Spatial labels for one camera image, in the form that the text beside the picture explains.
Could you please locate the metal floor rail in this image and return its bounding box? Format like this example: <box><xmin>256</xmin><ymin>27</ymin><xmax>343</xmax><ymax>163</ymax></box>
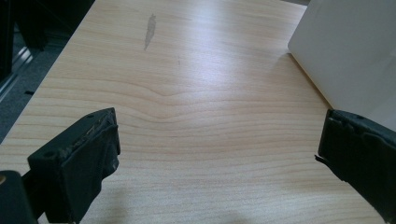
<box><xmin>0</xmin><ymin>46</ymin><xmax>34</xmax><ymax>103</ymax></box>

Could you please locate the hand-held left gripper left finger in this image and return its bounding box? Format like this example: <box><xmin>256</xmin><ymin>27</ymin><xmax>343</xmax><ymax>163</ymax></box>
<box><xmin>27</xmin><ymin>106</ymin><xmax>121</xmax><ymax>224</ymax></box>

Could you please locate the white plastic storage box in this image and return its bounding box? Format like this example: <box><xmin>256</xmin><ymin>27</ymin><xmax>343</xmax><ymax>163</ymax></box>
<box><xmin>287</xmin><ymin>0</ymin><xmax>396</xmax><ymax>133</ymax></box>

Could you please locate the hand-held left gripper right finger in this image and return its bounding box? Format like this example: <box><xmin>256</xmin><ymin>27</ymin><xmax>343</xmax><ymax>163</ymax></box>
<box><xmin>314</xmin><ymin>108</ymin><xmax>396</xmax><ymax>223</ymax></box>

